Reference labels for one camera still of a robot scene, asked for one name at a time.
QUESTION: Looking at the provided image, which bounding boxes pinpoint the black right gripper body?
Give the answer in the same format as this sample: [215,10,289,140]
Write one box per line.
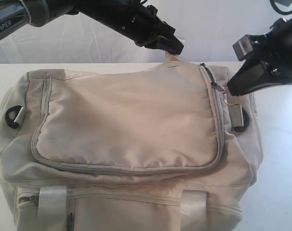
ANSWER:
[251,20,292,79]

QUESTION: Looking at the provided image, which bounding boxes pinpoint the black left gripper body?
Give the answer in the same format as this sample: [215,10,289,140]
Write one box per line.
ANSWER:
[123,3,175,47]

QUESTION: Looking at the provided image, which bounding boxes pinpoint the beige fabric duffel bag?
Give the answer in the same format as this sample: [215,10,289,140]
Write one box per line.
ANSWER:
[0,54,263,231]

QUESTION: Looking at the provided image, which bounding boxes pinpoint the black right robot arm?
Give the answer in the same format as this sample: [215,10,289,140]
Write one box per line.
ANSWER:
[227,18,292,96]

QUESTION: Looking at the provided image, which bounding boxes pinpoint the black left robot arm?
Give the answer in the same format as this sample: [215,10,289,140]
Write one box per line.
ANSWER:
[0,0,184,55]

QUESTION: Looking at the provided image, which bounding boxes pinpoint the white curtain backdrop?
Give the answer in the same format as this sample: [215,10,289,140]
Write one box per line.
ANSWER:
[0,0,280,64]

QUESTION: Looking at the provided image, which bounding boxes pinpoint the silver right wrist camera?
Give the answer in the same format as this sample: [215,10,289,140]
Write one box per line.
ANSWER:
[233,35,253,61]

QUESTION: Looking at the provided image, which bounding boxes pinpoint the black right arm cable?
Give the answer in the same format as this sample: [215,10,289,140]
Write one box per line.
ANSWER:
[268,0,292,15]

